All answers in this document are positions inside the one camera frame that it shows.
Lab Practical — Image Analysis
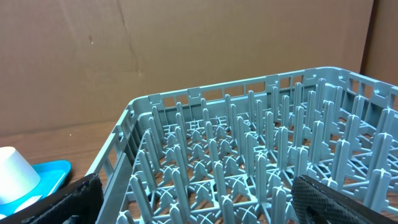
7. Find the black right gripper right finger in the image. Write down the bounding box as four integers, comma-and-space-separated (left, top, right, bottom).
292, 175, 397, 224

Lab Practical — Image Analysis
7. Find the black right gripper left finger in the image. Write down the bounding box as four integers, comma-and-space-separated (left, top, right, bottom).
1, 173, 104, 224

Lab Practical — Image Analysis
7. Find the white plastic fork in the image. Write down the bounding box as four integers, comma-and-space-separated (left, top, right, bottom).
14, 195, 42, 213

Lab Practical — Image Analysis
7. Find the grey plastic dish rack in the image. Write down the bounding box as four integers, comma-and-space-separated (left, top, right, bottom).
89, 67, 397, 223

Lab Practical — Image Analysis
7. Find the white paper cup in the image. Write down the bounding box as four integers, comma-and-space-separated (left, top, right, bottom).
1, 146, 41, 205

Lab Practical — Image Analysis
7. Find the teal plastic serving tray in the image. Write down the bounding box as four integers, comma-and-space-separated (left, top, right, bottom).
1, 160, 72, 219

